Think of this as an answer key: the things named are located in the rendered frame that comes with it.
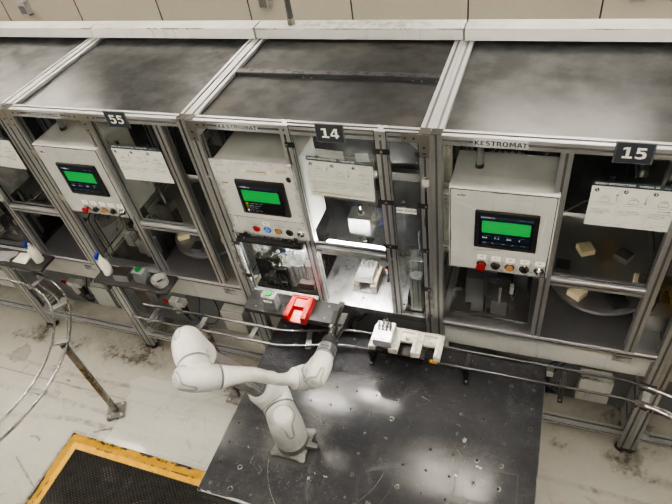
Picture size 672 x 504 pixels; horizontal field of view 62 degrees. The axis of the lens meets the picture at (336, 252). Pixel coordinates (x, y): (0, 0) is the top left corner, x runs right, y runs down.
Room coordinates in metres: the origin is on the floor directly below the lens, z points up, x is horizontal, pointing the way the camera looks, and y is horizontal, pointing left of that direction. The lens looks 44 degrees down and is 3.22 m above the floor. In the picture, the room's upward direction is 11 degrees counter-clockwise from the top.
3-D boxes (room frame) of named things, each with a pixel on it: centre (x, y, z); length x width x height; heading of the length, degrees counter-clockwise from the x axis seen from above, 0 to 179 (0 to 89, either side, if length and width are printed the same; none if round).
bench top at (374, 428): (1.37, -0.04, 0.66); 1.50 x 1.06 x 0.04; 64
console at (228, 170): (2.23, 0.26, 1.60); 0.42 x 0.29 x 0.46; 64
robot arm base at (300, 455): (1.36, 0.37, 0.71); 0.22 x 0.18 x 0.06; 64
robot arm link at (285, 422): (1.38, 0.39, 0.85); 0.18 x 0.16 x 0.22; 16
